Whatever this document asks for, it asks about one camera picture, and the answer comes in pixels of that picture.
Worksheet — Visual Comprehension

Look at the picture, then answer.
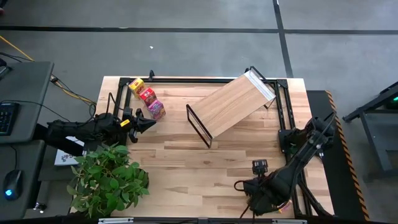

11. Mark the thin black keyboard cable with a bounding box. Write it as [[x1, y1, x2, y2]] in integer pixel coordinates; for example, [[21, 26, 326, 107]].
[[0, 99, 71, 123]]

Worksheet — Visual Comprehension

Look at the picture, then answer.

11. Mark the black floor cable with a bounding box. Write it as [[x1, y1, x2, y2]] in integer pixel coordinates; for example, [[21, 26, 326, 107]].
[[49, 76, 98, 118]]

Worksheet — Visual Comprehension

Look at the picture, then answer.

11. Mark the black computer keyboard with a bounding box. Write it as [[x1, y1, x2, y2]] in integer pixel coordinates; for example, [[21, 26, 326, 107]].
[[0, 102, 19, 136]]

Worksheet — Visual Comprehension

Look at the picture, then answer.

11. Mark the dark grey metal stand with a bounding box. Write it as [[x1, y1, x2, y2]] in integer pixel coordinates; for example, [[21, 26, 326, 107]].
[[341, 81, 398, 181]]

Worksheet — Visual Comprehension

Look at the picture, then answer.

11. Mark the white printed paper sheet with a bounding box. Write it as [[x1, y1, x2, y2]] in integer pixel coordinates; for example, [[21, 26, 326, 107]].
[[54, 136, 88, 166]]

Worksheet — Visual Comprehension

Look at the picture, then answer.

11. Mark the yellow Corn Pops cereal box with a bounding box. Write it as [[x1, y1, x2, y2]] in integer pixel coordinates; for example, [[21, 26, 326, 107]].
[[128, 77, 146, 100]]

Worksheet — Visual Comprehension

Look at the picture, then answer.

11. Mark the black desk device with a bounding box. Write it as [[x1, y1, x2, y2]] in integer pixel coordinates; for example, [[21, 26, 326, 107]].
[[0, 58, 12, 80]]

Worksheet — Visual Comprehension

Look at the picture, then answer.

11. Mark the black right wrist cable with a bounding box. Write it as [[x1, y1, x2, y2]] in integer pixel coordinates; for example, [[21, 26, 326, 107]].
[[234, 179, 249, 193]]

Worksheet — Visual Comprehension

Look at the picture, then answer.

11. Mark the black hazard-striped floor mat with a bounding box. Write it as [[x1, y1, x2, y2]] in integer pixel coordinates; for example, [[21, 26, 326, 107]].
[[306, 90, 371, 222]]

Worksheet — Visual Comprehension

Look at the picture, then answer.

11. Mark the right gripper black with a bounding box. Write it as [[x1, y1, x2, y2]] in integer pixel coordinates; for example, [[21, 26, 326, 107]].
[[245, 159, 276, 205]]

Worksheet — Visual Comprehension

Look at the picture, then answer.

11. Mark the yellow floor cable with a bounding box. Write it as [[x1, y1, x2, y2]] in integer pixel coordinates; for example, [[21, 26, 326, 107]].
[[0, 35, 97, 105]]

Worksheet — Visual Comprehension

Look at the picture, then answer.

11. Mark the black metal table frame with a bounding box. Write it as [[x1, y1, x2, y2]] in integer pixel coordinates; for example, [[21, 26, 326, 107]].
[[112, 76, 335, 218]]

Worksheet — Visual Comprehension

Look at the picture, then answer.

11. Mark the purple Raisin Bran cereal box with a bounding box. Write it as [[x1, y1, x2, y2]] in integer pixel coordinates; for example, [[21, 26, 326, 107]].
[[147, 99, 167, 121]]

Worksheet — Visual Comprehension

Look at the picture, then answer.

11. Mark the black computer mouse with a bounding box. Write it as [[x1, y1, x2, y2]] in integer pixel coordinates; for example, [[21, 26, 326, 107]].
[[2, 169, 23, 202]]

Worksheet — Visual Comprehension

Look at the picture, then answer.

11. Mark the green potted plant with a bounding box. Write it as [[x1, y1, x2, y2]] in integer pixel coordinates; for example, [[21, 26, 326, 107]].
[[67, 142, 150, 218]]

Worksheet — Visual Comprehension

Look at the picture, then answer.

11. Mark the wooden shelf black metal frame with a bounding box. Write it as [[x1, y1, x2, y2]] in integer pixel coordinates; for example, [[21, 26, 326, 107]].
[[185, 65, 277, 149]]

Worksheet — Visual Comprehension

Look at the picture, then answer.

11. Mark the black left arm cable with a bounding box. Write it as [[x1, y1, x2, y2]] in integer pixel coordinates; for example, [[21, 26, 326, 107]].
[[105, 92, 118, 118]]

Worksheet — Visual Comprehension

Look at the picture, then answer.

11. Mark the red Froot Loops cereal box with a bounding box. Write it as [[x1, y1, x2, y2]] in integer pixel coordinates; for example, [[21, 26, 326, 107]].
[[139, 86, 158, 107]]

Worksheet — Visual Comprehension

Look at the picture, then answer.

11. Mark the grey desk top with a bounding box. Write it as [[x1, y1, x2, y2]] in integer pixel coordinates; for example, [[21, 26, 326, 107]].
[[0, 139, 46, 222], [0, 61, 54, 144]]

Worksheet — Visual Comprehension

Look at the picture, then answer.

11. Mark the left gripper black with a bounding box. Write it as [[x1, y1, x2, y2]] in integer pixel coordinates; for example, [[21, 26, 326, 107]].
[[119, 108, 157, 143]]

